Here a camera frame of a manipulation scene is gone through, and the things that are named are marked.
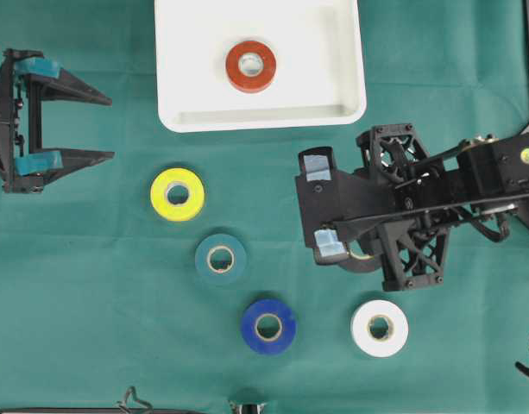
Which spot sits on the green table cloth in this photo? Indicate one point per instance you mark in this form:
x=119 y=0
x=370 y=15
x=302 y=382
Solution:
x=98 y=292

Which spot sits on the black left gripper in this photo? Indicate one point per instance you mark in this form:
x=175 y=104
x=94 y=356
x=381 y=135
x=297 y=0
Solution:
x=44 y=80

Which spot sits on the red tape roll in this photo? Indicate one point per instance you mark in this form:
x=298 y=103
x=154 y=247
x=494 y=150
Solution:
x=250 y=66

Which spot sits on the yellow tape roll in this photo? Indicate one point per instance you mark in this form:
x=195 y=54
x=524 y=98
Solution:
x=164 y=182

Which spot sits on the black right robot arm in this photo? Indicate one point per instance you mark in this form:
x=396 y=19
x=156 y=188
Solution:
x=480 y=182

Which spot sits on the black metal clip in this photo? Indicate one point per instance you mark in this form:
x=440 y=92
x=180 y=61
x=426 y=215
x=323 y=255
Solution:
x=131 y=394

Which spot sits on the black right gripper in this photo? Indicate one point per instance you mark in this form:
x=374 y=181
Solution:
x=408 y=228

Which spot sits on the blue tape roll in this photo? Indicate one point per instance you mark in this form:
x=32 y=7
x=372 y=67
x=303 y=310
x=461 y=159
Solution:
x=276 y=344

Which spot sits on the white tape roll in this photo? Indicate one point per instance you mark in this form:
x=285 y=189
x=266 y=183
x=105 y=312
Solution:
x=397 y=328

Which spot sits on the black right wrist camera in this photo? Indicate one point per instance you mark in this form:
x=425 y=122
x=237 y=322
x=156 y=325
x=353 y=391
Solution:
x=328 y=195

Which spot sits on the white plastic tray case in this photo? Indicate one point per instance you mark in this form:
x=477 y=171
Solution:
x=319 y=78

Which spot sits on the green tape roll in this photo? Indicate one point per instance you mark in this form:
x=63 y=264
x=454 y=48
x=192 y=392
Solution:
x=220 y=259

